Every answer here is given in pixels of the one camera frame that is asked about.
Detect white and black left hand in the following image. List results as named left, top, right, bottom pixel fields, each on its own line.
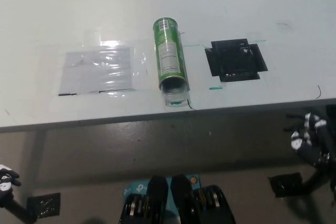
left=0, top=164, right=22, bottom=208

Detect white and black right hand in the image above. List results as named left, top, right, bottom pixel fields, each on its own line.
left=282, top=112, right=331, bottom=167

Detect clear plastic chips tray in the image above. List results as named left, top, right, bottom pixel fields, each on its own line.
left=160, top=77, right=191, bottom=109

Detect black robot body blocks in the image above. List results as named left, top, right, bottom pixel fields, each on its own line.
left=118, top=173, right=236, bottom=224

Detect green chips can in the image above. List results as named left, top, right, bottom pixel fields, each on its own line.
left=152, top=17, right=190, bottom=91

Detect black table leg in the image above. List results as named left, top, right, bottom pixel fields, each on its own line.
left=301, top=165, right=336, bottom=193
left=0, top=199, right=38, bottom=222

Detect black tape square patch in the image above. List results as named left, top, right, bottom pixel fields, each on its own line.
left=204, top=38, right=269, bottom=83

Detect clear taped plastic sheet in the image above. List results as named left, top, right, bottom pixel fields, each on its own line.
left=58, top=47, right=132, bottom=96

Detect clear plastic film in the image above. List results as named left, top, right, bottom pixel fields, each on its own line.
left=35, top=27, right=148, bottom=99

